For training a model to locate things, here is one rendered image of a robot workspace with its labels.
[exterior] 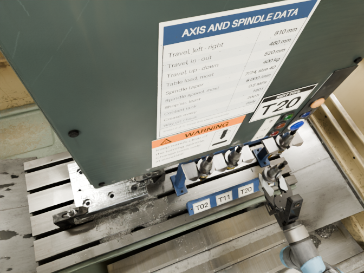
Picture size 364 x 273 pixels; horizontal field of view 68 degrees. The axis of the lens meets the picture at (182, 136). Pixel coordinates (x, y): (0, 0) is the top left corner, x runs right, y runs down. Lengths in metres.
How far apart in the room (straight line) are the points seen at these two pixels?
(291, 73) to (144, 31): 0.23
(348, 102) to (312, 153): 0.34
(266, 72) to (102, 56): 0.21
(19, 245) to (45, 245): 0.30
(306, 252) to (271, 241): 0.50
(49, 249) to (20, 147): 0.78
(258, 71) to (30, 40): 0.24
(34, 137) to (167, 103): 1.59
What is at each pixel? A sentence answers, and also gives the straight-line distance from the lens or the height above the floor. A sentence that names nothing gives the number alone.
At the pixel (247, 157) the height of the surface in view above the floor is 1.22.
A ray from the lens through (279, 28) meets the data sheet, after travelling 0.31.
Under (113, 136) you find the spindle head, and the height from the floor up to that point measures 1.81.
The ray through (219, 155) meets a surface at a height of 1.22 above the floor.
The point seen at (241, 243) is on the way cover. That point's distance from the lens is 1.45.
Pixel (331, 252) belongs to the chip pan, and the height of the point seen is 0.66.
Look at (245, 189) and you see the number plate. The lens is 1.29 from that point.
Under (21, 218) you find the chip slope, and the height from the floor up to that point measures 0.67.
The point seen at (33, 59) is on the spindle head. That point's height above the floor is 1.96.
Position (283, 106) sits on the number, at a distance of 0.48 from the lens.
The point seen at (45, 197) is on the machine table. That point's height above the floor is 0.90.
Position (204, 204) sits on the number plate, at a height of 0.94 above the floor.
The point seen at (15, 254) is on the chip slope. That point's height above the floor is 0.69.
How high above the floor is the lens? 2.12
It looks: 62 degrees down
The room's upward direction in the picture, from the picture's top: 11 degrees clockwise
